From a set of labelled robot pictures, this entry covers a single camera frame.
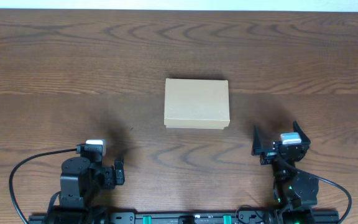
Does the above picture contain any black mounting rail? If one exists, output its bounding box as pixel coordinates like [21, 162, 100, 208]
[28, 210, 339, 224]

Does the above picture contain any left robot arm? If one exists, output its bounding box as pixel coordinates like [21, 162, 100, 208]
[42, 141, 125, 224]

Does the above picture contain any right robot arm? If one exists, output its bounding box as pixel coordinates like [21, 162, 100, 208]
[252, 121, 318, 223]

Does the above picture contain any left black cable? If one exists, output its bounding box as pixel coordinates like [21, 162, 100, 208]
[8, 147, 80, 224]

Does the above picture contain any black cable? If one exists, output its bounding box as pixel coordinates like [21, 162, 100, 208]
[8, 147, 80, 224]
[278, 155, 353, 224]

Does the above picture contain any right black cable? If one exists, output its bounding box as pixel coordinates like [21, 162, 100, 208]
[278, 155, 353, 224]

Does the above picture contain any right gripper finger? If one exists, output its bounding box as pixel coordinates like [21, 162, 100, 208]
[293, 121, 311, 145]
[252, 125, 262, 155]

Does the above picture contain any cardboard box with lid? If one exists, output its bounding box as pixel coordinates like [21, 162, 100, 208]
[164, 78, 231, 129]

